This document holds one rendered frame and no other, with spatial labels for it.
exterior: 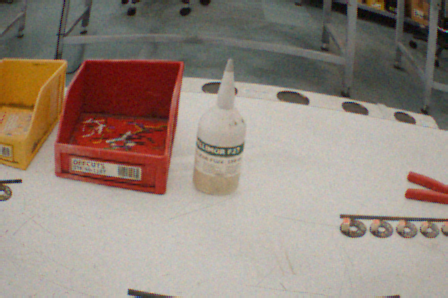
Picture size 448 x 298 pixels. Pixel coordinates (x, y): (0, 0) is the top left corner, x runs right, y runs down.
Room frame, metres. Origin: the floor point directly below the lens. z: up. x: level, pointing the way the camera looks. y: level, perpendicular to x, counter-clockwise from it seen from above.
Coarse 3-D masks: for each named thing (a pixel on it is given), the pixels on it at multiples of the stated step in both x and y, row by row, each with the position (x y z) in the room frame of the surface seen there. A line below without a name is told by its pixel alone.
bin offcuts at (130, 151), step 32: (96, 64) 0.54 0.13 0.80; (128, 64) 0.54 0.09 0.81; (160, 64) 0.54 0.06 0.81; (96, 96) 0.54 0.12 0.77; (128, 96) 0.54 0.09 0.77; (160, 96) 0.54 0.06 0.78; (64, 128) 0.46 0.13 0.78; (96, 128) 0.51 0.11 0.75; (128, 128) 0.52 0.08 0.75; (160, 128) 0.52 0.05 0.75; (64, 160) 0.42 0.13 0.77; (96, 160) 0.42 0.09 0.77; (128, 160) 0.42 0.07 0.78; (160, 160) 0.42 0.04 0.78; (160, 192) 0.42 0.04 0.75
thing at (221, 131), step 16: (224, 80) 0.45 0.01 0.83; (224, 96) 0.45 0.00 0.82; (208, 112) 0.45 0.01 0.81; (224, 112) 0.44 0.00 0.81; (208, 128) 0.44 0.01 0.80; (224, 128) 0.44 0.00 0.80; (240, 128) 0.44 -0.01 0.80; (208, 144) 0.44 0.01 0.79; (224, 144) 0.43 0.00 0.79; (240, 144) 0.44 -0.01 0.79; (208, 160) 0.44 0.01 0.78; (224, 160) 0.44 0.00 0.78; (240, 160) 0.44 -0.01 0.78; (208, 176) 0.44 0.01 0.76; (224, 176) 0.44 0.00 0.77; (208, 192) 0.44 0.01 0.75; (224, 192) 0.44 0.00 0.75
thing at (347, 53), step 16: (352, 0) 2.52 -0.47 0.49; (64, 16) 2.45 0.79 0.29; (80, 16) 2.84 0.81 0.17; (352, 16) 2.52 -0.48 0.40; (80, 32) 3.05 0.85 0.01; (352, 32) 2.53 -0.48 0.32; (256, 48) 2.51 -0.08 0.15; (272, 48) 2.51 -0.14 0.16; (288, 48) 2.51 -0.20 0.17; (320, 48) 3.14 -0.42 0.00; (352, 48) 2.53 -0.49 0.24; (352, 64) 2.53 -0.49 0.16
